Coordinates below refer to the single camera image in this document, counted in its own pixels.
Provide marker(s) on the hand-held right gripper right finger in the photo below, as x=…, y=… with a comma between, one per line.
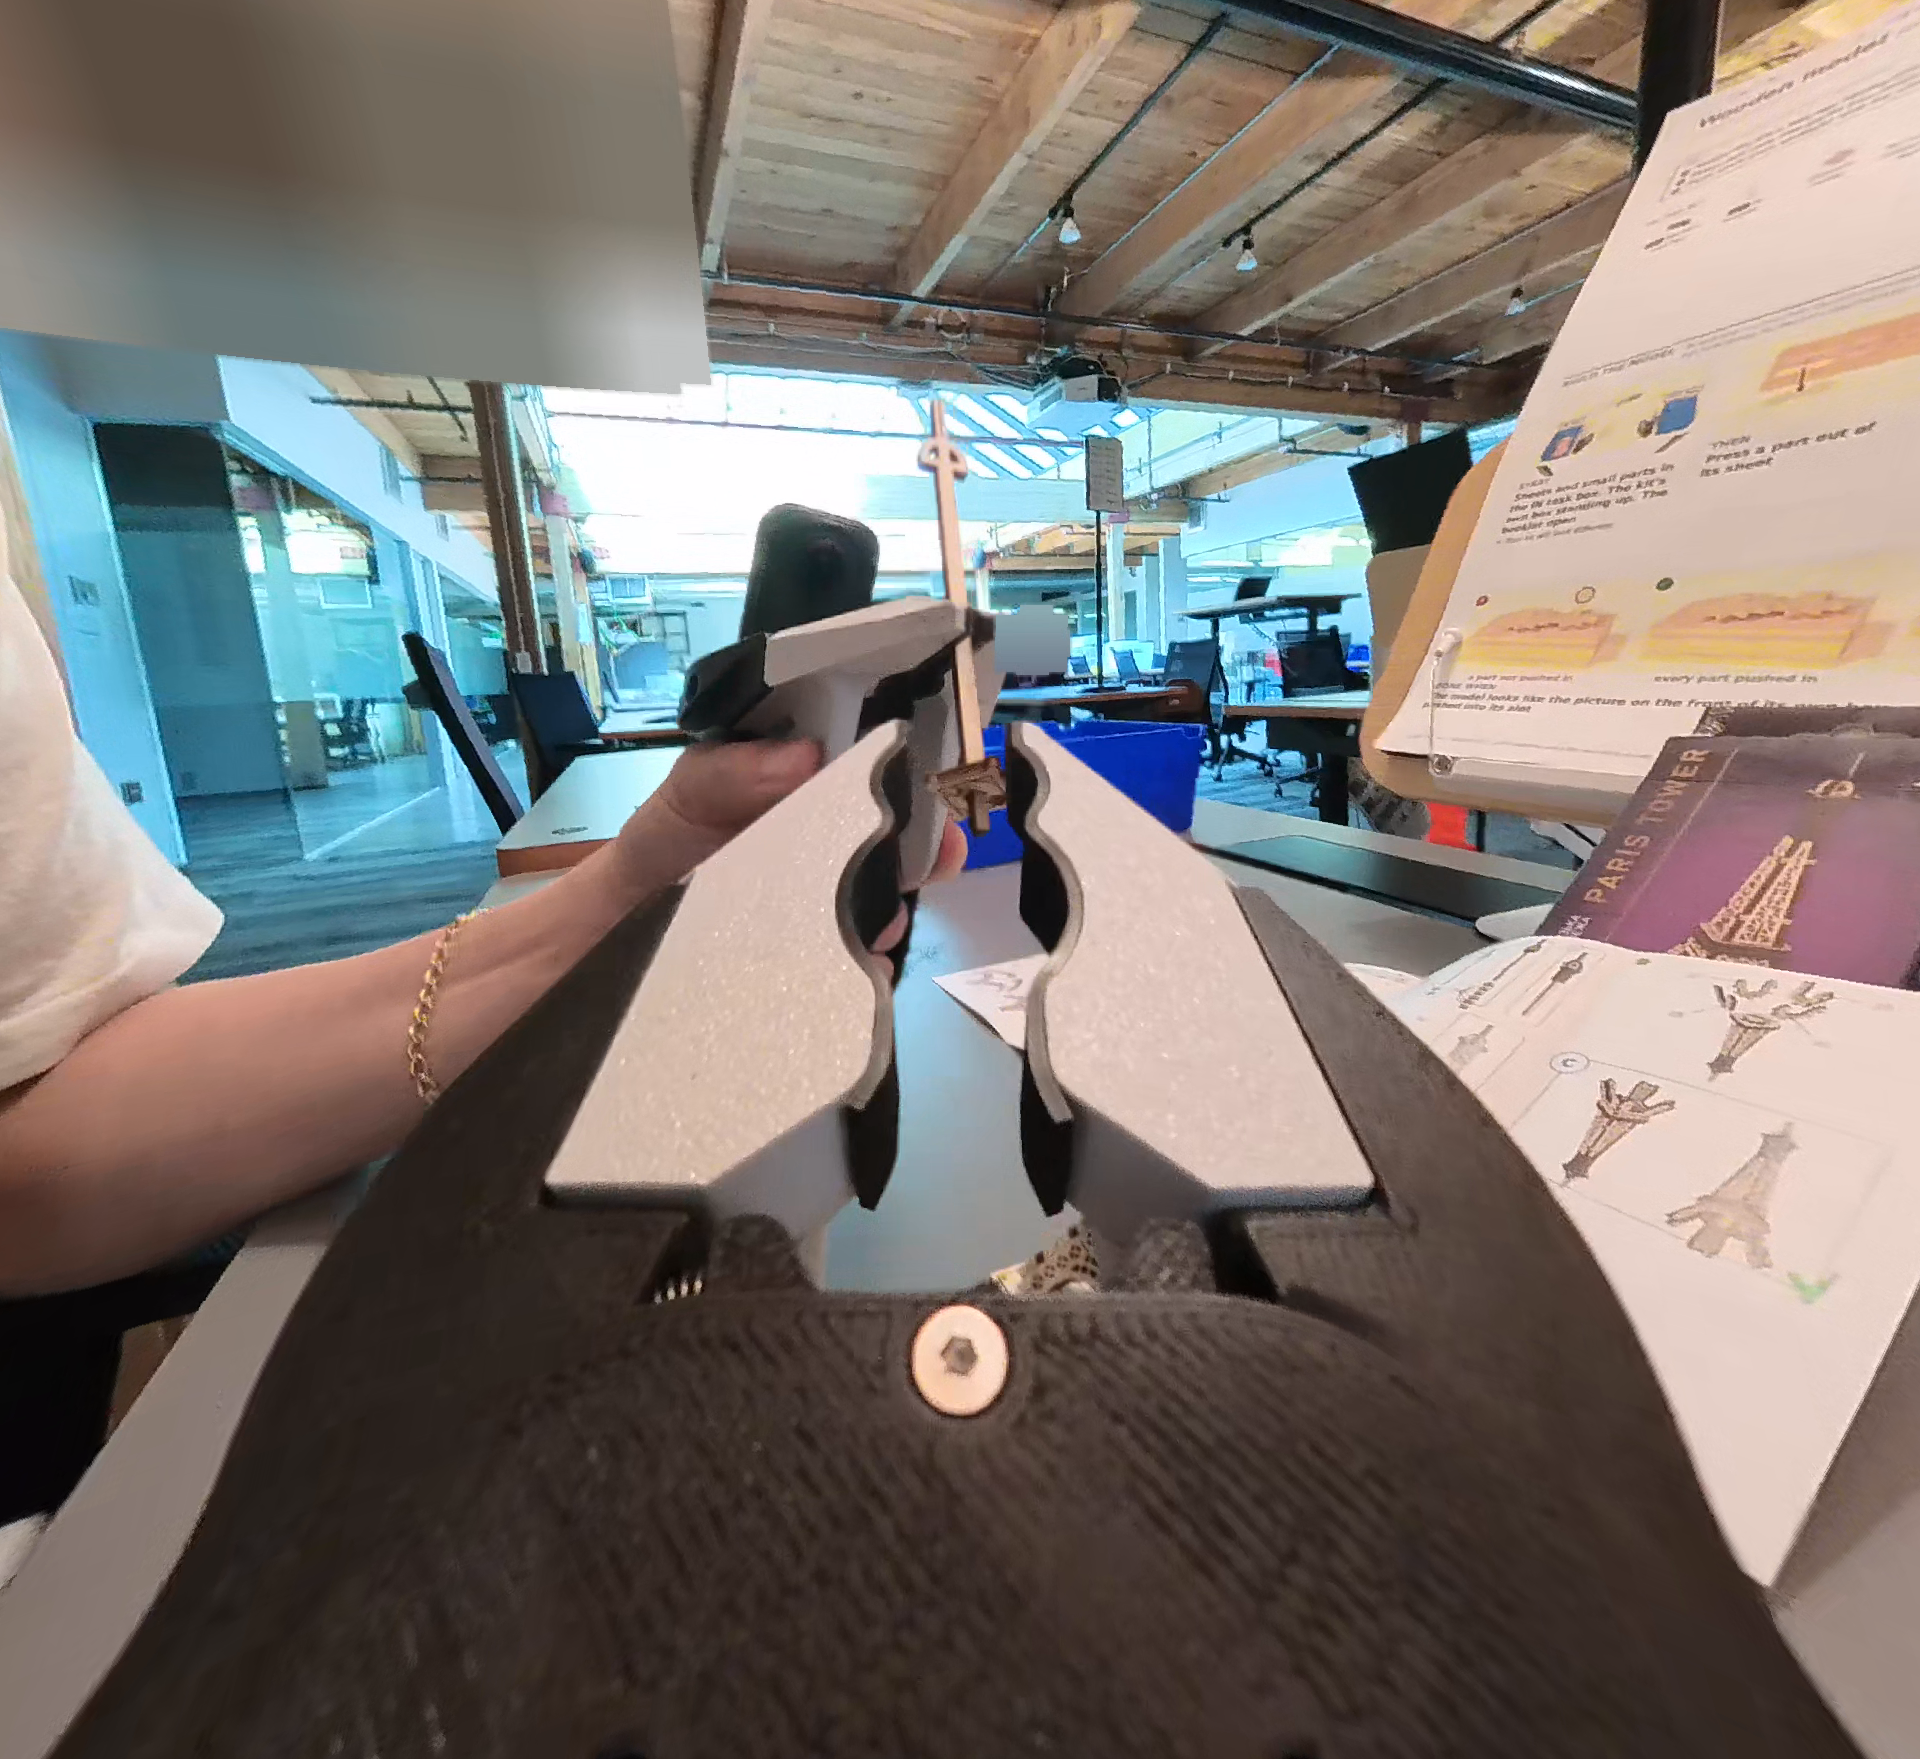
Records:
x=1200, y=1040

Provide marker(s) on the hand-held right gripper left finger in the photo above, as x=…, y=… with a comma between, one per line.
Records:
x=734, y=1040

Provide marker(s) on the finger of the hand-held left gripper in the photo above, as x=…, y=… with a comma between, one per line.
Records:
x=923, y=724
x=885, y=635

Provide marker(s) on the wooden tower spire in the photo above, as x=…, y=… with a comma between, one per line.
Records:
x=957, y=560

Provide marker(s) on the person's left forearm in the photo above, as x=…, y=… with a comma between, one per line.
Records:
x=301, y=1100

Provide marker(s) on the grey desk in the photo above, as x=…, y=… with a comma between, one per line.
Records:
x=961, y=1144

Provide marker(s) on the black flat desk panel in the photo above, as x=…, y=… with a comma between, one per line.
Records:
x=1396, y=883

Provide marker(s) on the white desk with wood edge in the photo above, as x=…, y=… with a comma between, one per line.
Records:
x=585, y=800

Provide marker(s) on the person's left hand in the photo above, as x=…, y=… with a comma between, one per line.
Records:
x=721, y=813

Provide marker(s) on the blue bin with marker tag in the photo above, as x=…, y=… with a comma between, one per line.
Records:
x=1125, y=770

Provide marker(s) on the sign on black pole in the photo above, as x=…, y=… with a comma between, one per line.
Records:
x=1103, y=472

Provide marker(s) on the ceiling projector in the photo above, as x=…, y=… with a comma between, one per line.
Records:
x=1083, y=382

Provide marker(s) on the white stand base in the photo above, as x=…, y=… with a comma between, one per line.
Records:
x=1530, y=922

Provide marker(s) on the folded instruction booklet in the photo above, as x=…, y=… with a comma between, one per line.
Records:
x=1694, y=1189

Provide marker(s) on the black monitor back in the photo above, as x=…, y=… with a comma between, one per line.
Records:
x=1410, y=492

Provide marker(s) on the purple kit box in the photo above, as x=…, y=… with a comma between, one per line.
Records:
x=1755, y=843

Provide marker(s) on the person in white t-shirt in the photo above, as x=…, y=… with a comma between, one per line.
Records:
x=75, y=890

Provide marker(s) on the printed instruction sheet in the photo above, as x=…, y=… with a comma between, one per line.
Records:
x=1694, y=438

